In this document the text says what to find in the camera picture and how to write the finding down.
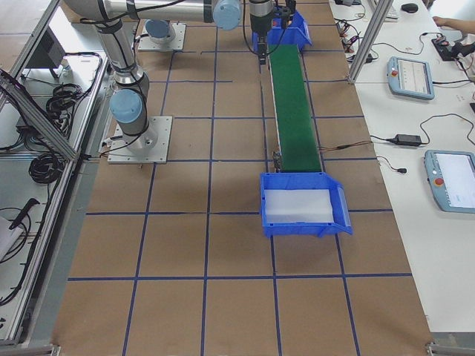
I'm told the black power adapter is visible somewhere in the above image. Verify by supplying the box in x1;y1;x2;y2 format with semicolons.
392;133;423;147

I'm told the aluminium frame post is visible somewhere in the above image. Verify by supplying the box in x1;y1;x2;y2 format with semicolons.
347;0;393;84

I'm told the teach pendant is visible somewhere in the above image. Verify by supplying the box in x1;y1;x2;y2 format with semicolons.
424;150;474;214
387;56;435;100

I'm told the blue plastic bin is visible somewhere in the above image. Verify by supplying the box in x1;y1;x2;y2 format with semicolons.
252;8;312;55
260;172;353;237

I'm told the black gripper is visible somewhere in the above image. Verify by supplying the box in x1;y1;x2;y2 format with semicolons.
249;0;275;65
275;6;289;29

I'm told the near teach pendant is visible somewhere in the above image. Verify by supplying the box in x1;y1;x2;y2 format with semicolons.
424;150;474;214

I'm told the black computer mouse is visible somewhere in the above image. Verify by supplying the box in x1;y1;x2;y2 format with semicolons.
401;3;419;13

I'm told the right blue plastic bin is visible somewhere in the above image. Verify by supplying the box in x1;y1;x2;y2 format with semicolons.
260;172;353;237

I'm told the person hand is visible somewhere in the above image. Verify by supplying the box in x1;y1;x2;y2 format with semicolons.
433;16;453;27

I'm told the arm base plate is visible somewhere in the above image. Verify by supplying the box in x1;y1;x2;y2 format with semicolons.
137;20;186;52
107;116;173;164

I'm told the black cable bundle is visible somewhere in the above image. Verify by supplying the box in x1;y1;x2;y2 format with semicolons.
28;151;64;185

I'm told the green conveyor belt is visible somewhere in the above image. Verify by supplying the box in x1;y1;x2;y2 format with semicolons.
269;44;321;172

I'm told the far teach pendant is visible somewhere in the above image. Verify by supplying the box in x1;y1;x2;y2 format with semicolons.
387;56;435;100

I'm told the left blue plastic bin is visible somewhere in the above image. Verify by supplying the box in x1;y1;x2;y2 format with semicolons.
252;8;312;55

